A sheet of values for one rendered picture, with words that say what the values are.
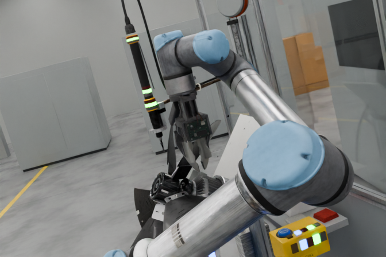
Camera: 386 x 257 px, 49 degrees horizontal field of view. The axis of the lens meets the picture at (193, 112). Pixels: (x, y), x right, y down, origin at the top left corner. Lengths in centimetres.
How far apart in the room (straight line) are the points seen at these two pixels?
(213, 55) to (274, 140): 32
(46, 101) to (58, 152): 106
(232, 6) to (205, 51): 118
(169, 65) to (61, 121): 800
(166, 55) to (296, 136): 46
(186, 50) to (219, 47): 8
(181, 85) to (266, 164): 42
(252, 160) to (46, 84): 835
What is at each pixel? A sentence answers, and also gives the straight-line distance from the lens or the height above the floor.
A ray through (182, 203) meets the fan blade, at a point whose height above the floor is 119.
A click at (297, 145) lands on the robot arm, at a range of 67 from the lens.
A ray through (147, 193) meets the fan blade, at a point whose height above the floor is 115.
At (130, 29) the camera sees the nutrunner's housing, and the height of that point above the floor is 184.
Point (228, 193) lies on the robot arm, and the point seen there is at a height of 149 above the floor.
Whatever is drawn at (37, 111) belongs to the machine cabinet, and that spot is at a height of 113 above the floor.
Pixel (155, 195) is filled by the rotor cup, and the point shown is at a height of 120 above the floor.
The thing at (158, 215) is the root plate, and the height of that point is 111.
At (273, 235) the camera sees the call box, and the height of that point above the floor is 107.
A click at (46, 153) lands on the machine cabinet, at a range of 919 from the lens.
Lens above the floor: 176
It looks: 10 degrees down
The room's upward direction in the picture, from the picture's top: 15 degrees counter-clockwise
